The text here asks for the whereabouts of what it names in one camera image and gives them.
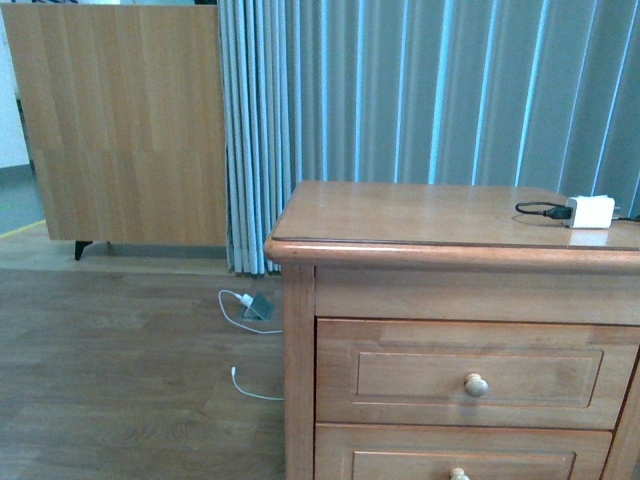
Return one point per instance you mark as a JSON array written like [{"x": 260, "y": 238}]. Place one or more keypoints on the white floor charger plug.
[{"x": 245, "y": 299}]

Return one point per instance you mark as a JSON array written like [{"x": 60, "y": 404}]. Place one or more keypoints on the drawer round knob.
[
  {"x": 458, "y": 474},
  {"x": 475, "y": 385}
]

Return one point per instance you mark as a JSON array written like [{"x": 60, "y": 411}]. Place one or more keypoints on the white charger adapter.
[{"x": 595, "y": 212}]

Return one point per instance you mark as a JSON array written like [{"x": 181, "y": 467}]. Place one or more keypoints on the grey blue curtain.
[{"x": 491, "y": 93}]

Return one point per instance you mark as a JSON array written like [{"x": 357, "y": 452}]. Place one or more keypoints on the wooden drawer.
[
  {"x": 412, "y": 372},
  {"x": 429, "y": 452}
]

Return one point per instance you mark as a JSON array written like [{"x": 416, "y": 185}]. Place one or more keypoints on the wooden nightstand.
[{"x": 368, "y": 251}]

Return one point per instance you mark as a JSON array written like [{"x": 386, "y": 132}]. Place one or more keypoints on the grey floor socket box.
[{"x": 260, "y": 310}]

